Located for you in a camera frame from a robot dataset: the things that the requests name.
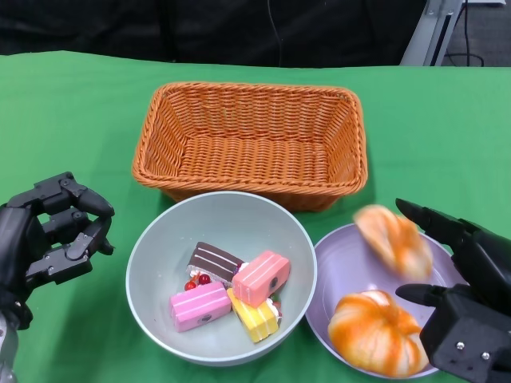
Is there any pink cake block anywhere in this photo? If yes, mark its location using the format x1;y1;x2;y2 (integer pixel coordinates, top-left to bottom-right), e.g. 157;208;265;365
169;281;233;334

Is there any pale lavender plate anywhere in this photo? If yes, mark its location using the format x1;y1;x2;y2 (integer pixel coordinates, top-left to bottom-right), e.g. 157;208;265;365
305;223;469;379

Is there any green tablecloth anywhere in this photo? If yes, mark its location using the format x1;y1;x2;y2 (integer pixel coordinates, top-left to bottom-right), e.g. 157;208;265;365
0;49;511;383

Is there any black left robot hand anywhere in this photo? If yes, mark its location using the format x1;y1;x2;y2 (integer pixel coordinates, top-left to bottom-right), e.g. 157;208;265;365
0;172;116;330

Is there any grey metal frame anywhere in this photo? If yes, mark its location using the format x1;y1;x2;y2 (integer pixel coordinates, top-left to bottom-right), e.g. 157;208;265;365
401;0;466;67

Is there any black hanging cable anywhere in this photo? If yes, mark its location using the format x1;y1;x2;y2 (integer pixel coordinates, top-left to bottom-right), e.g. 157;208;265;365
266;0;284;65

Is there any orange wicker basket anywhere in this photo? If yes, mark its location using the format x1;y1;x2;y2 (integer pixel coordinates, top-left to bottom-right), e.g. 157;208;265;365
131;81;369;212

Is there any brown chocolate cake slice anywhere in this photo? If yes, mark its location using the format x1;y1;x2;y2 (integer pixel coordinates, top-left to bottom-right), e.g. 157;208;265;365
184;241;245;291

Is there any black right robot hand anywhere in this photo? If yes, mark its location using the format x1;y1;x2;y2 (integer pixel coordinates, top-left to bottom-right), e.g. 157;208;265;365
394;198;511;317

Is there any black floor cable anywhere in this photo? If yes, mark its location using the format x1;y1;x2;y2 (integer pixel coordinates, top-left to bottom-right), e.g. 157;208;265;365
443;0;486;68

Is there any grey round bowl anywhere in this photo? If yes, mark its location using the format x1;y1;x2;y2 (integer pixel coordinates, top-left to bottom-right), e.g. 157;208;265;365
125;191;319;367

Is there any black backdrop curtain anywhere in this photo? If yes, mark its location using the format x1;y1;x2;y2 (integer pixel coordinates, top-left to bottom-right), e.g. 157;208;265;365
0;0;427;67

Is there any orange white swirl bread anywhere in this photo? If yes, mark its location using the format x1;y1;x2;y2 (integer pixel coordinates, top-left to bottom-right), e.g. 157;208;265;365
327;290;430;378
354;204;434;280

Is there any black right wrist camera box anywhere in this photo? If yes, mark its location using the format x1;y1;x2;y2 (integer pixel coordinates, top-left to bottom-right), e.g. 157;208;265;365
418;293;511;383

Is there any yellow cake block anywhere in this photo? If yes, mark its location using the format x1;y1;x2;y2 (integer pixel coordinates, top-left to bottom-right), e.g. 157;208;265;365
226;287;281;344

